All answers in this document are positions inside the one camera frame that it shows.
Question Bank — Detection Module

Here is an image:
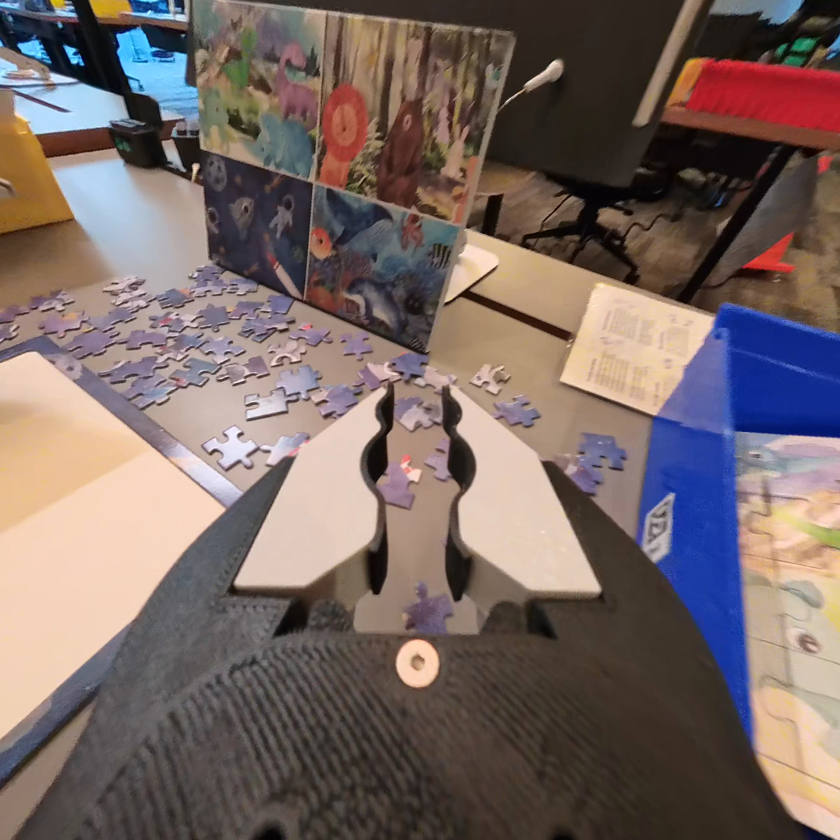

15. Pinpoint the blue framed puzzle tray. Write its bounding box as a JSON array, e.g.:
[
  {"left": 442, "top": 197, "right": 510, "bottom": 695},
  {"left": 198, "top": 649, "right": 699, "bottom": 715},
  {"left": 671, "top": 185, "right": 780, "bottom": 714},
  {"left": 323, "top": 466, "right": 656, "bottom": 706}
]
[{"left": 0, "top": 336, "right": 244, "bottom": 785}]

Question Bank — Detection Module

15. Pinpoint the black office chair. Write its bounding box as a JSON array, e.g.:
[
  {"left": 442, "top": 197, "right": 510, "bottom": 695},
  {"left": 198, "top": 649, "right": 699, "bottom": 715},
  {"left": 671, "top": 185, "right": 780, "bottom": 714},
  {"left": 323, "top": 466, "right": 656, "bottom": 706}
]
[{"left": 521, "top": 157, "right": 657, "bottom": 283}]

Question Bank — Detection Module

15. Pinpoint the black device with green light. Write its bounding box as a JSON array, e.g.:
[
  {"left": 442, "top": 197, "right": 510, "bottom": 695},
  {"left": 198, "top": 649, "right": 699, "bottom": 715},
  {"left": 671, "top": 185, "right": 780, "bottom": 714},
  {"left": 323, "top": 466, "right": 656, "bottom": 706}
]
[{"left": 108, "top": 118, "right": 165, "bottom": 168}]

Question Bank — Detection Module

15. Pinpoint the orange cone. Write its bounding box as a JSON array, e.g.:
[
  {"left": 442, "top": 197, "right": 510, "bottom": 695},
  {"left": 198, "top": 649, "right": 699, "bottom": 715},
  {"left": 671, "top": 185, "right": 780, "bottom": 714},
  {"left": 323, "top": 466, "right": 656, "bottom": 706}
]
[{"left": 742, "top": 230, "right": 798, "bottom": 273}]

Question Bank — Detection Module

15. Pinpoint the red white puzzle piece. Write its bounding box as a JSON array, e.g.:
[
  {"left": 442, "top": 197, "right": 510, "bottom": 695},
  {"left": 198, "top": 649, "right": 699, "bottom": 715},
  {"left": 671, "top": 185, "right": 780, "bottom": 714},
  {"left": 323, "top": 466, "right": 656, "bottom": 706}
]
[{"left": 261, "top": 431, "right": 311, "bottom": 468}]

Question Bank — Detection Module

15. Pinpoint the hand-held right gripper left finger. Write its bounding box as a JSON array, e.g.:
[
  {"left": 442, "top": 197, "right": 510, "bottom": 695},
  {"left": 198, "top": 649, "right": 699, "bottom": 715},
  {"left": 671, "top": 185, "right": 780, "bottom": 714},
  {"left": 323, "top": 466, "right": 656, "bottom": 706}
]
[{"left": 234, "top": 384, "right": 396, "bottom": 614}]

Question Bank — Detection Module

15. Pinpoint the wooden table with black leg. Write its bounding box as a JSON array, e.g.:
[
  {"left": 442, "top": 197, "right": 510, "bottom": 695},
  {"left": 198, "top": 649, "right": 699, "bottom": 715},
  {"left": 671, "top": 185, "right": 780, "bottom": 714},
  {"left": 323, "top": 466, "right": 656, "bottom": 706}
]
[{"left": 659, "top": 105, "right": 840, "bottom": 299}]

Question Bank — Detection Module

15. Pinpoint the dinosaur puzzle board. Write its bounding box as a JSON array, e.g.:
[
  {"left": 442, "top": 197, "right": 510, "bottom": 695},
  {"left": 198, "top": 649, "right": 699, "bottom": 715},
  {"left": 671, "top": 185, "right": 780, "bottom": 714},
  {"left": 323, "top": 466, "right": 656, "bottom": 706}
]
[{"left": 731, "top": 430, "right": 840, "bottom": 840}]

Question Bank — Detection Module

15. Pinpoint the laminated instruction sheet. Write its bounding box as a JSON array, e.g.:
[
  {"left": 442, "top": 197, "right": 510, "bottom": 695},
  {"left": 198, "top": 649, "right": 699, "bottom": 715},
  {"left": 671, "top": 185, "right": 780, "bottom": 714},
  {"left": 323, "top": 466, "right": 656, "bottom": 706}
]
[{"left": 559, "top": 282, "right": 716, "bottom": 417}]

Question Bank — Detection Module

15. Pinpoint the illustrated puzzle box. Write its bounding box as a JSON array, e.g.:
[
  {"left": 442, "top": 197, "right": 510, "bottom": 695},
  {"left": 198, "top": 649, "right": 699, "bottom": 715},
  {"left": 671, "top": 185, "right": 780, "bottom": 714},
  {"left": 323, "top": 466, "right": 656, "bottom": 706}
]
[{"left": 187, "top": 0, "right": 516, "bottom": 355}]

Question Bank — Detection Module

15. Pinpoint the wooden side table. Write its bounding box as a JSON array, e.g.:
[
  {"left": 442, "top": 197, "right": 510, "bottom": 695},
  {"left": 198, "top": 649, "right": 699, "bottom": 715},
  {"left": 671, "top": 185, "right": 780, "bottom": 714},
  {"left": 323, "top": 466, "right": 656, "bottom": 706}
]
[{"left": 0, "top": 46, "right": 188, "bottom": 158}]

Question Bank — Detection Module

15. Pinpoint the grey leaning panel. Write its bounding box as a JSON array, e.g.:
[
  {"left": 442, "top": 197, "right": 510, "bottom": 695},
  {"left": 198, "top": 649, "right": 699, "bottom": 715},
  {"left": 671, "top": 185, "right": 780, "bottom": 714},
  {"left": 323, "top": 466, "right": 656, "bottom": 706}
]
[{"left": 709, "top": 152, "right": 821, "bottom": 286}]

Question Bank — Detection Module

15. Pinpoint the yellow box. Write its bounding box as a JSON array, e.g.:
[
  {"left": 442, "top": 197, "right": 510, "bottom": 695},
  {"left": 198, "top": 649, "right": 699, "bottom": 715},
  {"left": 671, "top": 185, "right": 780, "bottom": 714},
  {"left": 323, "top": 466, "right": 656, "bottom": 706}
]
[{"left": 0, "top": 88, "right": 76, "bottom": 235}]

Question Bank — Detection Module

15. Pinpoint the white cable plug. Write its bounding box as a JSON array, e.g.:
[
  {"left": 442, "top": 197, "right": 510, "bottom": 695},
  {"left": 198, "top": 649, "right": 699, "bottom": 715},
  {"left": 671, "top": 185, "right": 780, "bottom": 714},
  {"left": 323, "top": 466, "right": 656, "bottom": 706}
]
[{"left": 497, "top": 58, "right": 565, "bottom": 114}]

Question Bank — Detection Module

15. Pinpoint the dark blue puzzle piece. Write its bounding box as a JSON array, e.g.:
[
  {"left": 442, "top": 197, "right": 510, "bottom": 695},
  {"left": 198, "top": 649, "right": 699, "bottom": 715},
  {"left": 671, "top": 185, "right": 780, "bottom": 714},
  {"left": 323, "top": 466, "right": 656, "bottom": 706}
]
[{"left": 402, "top": 581, "right": 455, "bottom": 636}]

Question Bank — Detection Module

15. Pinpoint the scatter of purple puzzle pieces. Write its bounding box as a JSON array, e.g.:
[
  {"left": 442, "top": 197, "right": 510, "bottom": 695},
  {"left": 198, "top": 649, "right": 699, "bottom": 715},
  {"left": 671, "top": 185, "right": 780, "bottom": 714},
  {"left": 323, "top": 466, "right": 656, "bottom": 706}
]
[{"left": 0, "top": 264, "right": 627, "bottom": 509}]

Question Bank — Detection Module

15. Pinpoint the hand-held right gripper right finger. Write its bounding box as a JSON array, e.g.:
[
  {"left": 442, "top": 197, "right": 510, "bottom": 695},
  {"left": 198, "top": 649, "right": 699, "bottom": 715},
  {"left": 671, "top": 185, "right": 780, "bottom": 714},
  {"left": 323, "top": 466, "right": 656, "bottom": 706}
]
[{"left": 443, "top": 384, "right": 602, "bottom": 614}]

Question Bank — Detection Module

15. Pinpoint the blue plastic bin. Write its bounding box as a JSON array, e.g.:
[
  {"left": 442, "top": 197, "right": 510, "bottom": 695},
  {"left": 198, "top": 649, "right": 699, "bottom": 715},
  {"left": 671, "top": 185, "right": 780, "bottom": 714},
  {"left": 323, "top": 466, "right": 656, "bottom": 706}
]
[{"left": 635, "top": 302, "right": 840, "bottom": 752}]

